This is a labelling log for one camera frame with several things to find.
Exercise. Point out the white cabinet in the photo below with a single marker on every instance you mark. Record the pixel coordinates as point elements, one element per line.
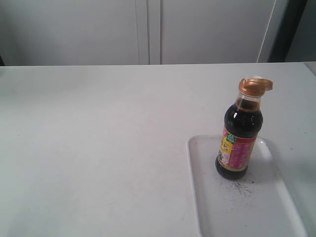
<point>135,32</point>

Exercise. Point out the dark vertical post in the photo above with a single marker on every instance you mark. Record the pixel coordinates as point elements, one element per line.
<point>287,30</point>

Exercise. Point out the dark soy sauce bottle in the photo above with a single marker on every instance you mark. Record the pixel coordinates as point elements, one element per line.
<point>242,122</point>

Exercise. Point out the white plastic tray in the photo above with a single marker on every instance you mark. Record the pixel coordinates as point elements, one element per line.
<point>257,205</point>

